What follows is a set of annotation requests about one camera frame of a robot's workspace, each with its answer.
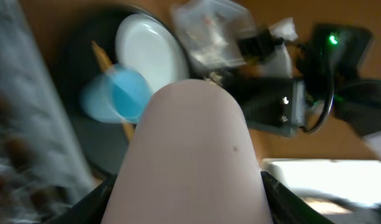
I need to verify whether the round black tray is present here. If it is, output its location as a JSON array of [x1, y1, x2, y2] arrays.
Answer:
[[54, 6, 191, 176]]

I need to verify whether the pink cup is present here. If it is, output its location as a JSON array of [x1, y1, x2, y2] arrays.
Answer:
[[102, 80, 272, 223]]

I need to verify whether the wooden chopstick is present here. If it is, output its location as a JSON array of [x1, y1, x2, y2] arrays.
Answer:
[[91, 40, 134, 141]]

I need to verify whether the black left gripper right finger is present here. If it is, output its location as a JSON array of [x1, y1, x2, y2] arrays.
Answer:
[[261, 171, 334, 224]]

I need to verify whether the grey dishwasher rack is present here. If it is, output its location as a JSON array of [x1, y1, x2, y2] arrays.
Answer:
[[0, 1, 95, 223]]

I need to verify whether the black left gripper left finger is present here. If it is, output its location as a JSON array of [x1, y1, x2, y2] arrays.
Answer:
[[47, 175, 117, 224]]

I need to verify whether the clear plastic bin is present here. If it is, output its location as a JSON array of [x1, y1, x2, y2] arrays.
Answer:
[[171, 0, 256, 69]]

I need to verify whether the grey plate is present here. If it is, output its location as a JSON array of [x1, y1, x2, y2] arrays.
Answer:
[[115, 14, 189, 93]]

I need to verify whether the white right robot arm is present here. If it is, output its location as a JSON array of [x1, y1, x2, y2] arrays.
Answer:
[[223, 18, 381, 159]]

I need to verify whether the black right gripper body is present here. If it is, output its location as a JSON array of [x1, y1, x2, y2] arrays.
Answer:
[[223, 77, 306, 137]]

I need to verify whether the light blue cup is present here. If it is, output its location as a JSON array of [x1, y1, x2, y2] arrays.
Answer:
[[80, 64, 152, 124]]

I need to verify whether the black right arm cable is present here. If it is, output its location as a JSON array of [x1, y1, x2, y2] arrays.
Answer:
[[298, 46, 381, 134]]

